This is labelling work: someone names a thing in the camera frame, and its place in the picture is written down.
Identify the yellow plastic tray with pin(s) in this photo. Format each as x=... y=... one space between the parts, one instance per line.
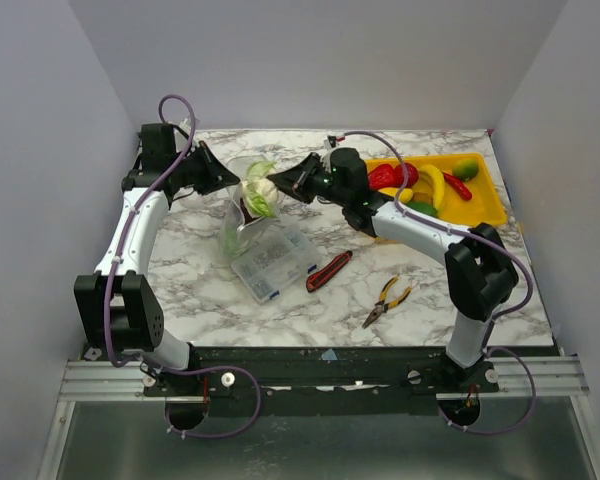
x=484 y=206

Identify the red tomato toy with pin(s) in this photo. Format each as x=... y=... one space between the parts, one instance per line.
x=412 y=175

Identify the yellow lemon toy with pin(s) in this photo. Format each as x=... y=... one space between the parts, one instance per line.
x=405 y=196

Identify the white cauliflower toy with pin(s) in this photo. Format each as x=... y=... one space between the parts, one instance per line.
x=259 y=193

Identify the yellow handled pliers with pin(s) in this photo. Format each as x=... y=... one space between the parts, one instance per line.
x=383 y=304

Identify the red bell pepper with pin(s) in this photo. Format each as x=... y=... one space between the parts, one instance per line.
x=383 y=176

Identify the aluminium extrusion rail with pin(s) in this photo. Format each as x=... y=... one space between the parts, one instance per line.
x=101 y=382

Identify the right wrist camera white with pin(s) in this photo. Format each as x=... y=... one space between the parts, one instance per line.
x=331 y=144

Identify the green watermelon ball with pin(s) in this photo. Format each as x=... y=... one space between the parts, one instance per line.
x=231 y=245

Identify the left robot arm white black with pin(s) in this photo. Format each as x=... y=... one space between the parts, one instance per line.
x=119 y=311

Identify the yellow banana toy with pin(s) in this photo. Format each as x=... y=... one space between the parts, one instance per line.
x=434 y=178

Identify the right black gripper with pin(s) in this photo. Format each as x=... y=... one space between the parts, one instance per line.
x=309 y=175

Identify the green bell pepper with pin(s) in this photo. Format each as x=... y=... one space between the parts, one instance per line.
x=424 y=208

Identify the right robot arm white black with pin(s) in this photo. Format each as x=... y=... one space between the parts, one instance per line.
x=480 y=272

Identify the dark red apple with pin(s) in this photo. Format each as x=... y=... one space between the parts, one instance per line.
x=247 y=217

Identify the red black utility knife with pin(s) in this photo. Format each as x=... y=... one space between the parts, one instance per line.
x=320 y=278

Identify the red chili pepper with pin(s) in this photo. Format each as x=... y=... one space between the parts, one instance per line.
x=458 y=186

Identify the clear zip top bag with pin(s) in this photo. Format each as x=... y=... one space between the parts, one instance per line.
x=233 y=220

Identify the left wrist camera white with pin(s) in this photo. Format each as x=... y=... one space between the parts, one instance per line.
x=185 y=127

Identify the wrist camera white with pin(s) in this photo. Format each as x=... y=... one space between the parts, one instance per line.
x=185 y=127
x=331 y=144

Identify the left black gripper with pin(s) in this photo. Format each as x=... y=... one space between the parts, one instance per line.
x=216 y=175

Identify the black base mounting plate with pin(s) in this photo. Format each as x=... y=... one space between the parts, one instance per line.
x=320 y=381

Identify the clear screw organizer box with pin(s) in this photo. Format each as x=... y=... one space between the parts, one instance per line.
x=280 y=258

